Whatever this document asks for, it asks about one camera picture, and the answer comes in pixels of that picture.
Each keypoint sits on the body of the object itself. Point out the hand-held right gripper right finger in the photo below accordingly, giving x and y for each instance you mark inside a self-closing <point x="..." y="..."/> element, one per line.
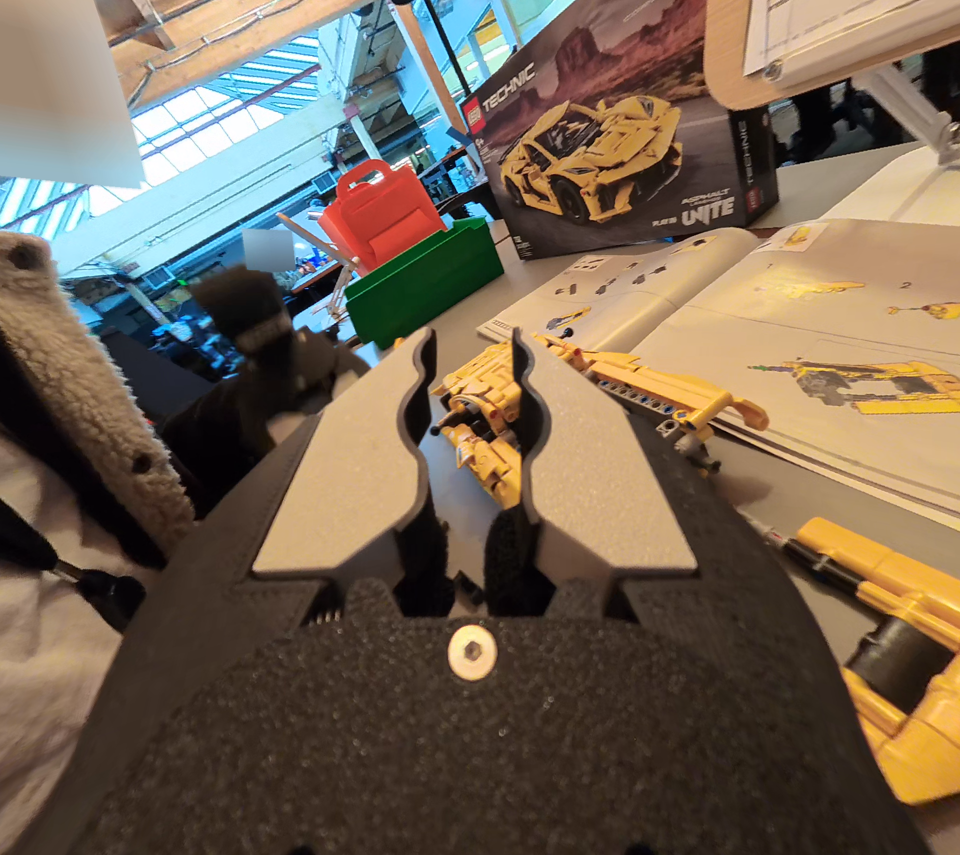
<point x="607" y="495"/>

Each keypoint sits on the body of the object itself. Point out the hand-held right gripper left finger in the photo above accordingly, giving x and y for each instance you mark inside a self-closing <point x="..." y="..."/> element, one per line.
<point x="345" y="495"/>

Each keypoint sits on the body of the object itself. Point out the yellow toy brick car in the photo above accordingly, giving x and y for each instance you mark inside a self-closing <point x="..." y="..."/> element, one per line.
<point x="480" y="375"/>

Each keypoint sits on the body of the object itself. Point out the instruction booklet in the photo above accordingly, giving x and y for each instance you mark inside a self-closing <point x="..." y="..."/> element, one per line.
<point x="750" y="360"/>

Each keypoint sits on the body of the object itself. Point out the yellow black brick subassembly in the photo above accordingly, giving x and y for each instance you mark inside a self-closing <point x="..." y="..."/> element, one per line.
<point x="915" y="742"/>

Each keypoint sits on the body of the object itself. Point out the grey desk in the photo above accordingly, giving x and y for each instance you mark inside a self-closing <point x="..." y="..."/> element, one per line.
<point x="787" y="502"/>

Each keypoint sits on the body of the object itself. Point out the red plastic carry case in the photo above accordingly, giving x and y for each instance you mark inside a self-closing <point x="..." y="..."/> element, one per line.
<point x="382" y="210"/>

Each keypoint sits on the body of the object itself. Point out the green plastic bin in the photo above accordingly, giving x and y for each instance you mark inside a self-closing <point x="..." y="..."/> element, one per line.
<point x="427" y="285"/>

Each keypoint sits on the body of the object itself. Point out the toy car set box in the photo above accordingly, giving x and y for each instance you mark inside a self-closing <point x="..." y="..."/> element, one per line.
<point x="600" y="142"/>

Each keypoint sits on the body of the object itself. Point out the person's white shirt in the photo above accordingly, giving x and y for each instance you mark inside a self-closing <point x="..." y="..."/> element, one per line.
<point x="45" y="682"/>

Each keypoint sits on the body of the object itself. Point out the wooden document stand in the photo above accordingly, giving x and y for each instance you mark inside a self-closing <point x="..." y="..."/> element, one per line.
<point x="727" y="7"/>

